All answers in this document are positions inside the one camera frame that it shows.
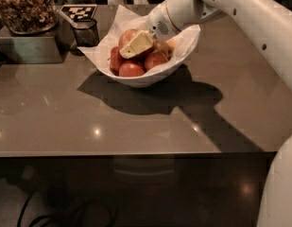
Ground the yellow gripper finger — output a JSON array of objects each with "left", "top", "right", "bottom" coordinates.
[{"left": 118, "top": 29, "right": 155, "bottom": 60}]

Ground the large top red apple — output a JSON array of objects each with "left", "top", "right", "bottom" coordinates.
[{"left": 117, "top": 28, "right": 154, "bottom": 60}]

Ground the pale yellow-red apple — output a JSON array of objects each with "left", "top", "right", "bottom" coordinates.
[{"left": 153, "top": 40, "right": 174, "bottom": 59}]

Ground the grey metal box stand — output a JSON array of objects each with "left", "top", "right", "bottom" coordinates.
[{"left": 0, "top": 22, "right": 75, "bottom": 64}]

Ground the white ceramic bowl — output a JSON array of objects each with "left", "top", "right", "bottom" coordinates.
[{"left": 95, "top": 12, "right": 202, "bottom": 89}]

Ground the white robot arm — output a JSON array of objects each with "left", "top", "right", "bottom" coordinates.
[{"left": 120, "top": 0, "right": 292, "bottom": 227}]

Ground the front centre red apple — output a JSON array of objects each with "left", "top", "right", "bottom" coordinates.
[{"left": 119, "top": 61, "right": 146, "bottom": 78}]

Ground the black mesh cup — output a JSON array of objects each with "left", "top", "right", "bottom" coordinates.
[{"left": 72, "top": 19, "right": 99, "bottom": 47}]

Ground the white paper liner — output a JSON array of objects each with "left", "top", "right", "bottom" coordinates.
[{"left": 80, "top": 6, "right": 200, "bottom": 78}]

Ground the black white marker tag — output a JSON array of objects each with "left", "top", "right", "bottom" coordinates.
[{"left": 61, "top": 4, "right": 97, "bottom": 22}]

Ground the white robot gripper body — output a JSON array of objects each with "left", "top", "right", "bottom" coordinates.
[{"left": 146, "top": 0, "right": 183, "bottom": 41}]

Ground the left red apple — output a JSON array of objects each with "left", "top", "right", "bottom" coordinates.
[{"left": 110, "top": 46, "right": 125, "bottom": 73}]

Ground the black floor cable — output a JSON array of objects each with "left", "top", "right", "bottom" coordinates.
[{"left": 16, "top": 189, "right": 119, "bottom": 227}]

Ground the front right red apple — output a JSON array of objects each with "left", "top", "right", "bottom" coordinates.
[{"left": 144, "top": 51, "right": 168, "bottom": 71}]

